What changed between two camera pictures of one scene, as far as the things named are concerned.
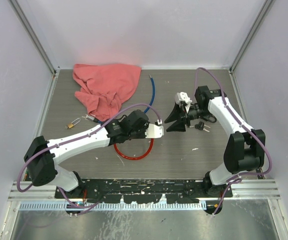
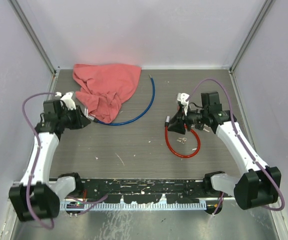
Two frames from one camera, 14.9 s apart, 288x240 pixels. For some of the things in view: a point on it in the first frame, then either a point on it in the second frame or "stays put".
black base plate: x=141 y=191 stays put
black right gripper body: x=183 y=114 stays put
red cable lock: x=133 y=158 to x=167 y=122
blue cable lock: x=85 y=116 stays put
